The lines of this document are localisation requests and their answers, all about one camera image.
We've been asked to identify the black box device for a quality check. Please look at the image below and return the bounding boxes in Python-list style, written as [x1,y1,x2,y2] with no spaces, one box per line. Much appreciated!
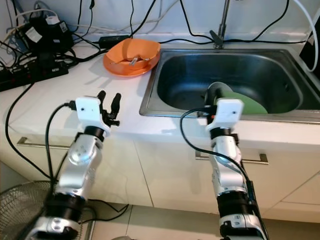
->
[300,37,320,76]

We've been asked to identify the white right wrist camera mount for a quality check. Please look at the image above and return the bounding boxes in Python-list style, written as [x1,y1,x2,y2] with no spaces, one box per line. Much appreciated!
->
[206,99,244,132]

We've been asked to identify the black left wrist camera cable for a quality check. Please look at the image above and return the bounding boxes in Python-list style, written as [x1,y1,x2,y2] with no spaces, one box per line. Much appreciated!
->
[45,101,78,181]

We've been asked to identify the black charger box white labels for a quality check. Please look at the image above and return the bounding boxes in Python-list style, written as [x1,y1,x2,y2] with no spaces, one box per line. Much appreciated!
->
[20,15,76,53]

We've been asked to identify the white kitchen cabinet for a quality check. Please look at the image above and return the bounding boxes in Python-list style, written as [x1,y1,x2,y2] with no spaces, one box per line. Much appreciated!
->
[0,120,320,223]

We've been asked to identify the metal faucet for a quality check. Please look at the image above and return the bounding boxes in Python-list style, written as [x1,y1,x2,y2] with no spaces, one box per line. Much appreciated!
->
[210,0,232,50]

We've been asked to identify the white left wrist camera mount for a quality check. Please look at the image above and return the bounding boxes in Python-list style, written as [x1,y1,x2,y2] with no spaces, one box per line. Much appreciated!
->
[75,96,105,132]

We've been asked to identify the black power adapter brick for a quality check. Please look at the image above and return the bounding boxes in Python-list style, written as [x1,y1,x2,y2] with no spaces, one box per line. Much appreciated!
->
[99,35,128,49]

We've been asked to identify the green plate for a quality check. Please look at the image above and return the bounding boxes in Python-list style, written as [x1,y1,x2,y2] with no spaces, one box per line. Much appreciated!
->
[222,90,268,115]

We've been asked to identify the stainless steel sink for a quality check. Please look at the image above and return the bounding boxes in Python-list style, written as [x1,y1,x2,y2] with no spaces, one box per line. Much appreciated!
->
[139,47,320,123]

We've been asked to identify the white hose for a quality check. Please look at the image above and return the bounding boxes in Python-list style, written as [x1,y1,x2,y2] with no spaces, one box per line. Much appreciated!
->
[292,0,320,46]

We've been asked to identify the black power strip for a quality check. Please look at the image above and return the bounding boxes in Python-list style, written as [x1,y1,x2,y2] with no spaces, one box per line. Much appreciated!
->
[0,64,70,92]

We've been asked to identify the orange plastic bowl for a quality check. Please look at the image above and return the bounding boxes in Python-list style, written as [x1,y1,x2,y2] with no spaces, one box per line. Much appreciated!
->
[109,38,161,69]

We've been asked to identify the black power strip cable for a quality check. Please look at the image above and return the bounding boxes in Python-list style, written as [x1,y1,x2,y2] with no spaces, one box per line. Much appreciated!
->
[5,83,53,181]

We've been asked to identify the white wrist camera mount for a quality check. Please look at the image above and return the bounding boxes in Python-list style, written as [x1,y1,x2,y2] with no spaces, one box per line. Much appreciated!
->
[206,99,244,132]
[75,96,105,132]

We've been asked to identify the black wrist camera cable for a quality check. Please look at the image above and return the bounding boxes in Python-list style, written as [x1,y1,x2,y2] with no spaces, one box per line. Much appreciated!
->
[180,107,257,202]
[45,101,78,181]

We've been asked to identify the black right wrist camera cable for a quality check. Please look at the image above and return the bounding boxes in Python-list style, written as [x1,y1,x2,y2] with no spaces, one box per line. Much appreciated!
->
[180,107,257,202]

